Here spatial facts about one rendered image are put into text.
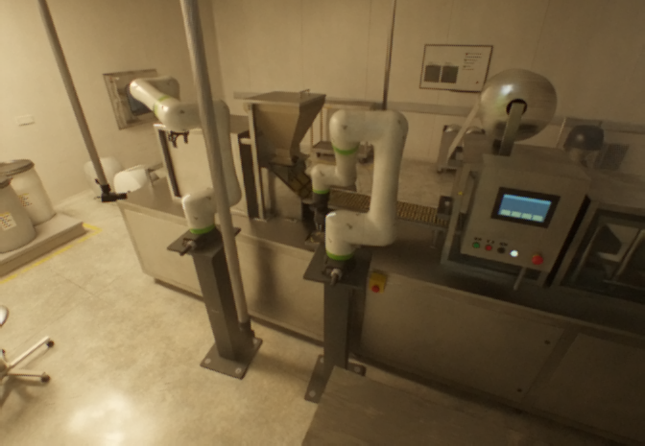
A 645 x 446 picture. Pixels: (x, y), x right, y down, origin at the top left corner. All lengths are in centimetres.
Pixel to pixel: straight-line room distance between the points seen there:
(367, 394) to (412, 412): 16
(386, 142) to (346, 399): 91
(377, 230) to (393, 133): 37
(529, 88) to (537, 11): 387
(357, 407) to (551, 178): 103
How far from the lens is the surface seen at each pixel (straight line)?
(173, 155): 223
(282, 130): 169
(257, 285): 202
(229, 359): 219
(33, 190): 415
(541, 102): 149
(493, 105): 146
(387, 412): 122
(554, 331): 169
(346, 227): 117
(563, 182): 130
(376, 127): 109
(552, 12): 533
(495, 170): 125
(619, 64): 557
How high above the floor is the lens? 177
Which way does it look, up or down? 28 degrees down
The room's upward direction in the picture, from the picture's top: straight up
